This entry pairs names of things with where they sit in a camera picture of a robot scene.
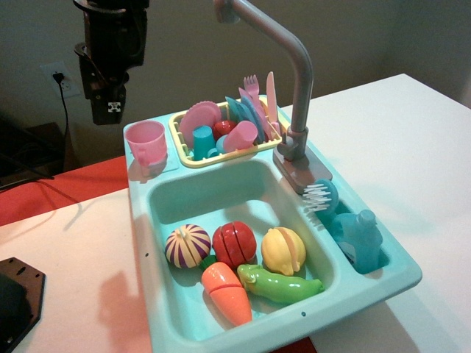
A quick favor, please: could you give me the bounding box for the teal toy cup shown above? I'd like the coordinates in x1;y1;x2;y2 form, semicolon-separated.
193;125;215;161

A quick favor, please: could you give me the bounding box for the red toy tomato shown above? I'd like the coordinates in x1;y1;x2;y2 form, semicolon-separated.
212;221;257;270

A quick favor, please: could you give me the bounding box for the pink toy fork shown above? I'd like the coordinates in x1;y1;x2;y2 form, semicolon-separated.
239;75;269;124

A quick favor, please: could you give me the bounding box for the pink plastic toy cup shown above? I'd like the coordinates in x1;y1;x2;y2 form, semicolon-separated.
124;120;167;167

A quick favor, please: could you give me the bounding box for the small light blue cup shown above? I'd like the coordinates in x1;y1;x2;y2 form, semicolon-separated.
207;135;227;158

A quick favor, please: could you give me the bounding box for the pink toy knife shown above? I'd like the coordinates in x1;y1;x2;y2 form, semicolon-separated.
266;71;278;124

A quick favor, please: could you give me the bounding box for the black power cable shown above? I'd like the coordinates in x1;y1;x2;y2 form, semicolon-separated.
0;72;71;192

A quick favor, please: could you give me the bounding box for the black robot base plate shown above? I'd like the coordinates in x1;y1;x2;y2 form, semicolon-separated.
1;257;46;352

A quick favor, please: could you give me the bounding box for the grey toy faucet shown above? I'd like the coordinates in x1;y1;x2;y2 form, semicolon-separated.
213;0;334;196

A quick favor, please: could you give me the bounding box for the purple striped toy onion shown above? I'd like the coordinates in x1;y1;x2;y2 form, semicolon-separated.
165;224;211;268

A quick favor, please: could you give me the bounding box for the blue toy plate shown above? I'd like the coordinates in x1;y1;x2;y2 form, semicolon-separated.
225;96;267;144

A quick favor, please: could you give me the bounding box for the blue toy soap bottle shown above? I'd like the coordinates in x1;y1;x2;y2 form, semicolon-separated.
330;210;383;274

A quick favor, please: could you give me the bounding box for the orange toy carrot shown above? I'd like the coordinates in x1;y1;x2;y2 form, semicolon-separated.
199;255;252;326

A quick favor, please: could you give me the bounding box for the pink toy cup in rack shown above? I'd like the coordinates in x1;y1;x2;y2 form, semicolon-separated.
223;121;258;153

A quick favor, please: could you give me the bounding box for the green toy pea pod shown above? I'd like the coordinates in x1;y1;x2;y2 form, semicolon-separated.
237;264;325;304

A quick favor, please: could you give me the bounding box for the yellow toy lemon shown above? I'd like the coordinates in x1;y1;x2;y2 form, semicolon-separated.
261;227;306;276

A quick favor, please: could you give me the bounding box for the yellow dish rack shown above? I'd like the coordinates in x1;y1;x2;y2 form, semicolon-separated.
169;96;289;168

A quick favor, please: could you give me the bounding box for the teal dish brush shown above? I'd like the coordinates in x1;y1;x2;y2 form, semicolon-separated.
302;179;339;214

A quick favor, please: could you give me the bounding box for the white wall outlet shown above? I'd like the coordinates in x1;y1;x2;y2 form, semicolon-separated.
40;61;81;99

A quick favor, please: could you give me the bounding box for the teal toy sink unit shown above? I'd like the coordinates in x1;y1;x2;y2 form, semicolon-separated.
125;113;422;352

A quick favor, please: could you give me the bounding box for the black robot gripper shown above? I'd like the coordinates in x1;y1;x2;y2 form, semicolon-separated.
73;1;149;125

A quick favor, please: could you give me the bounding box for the red toy bowl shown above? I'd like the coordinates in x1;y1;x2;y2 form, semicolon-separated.
212;120;237;141

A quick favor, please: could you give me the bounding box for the dark furniture in background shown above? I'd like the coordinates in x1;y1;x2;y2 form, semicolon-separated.
1;116;80;190

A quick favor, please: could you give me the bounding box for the pink scalloped toy plate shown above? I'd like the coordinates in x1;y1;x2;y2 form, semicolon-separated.
180;101;222;147

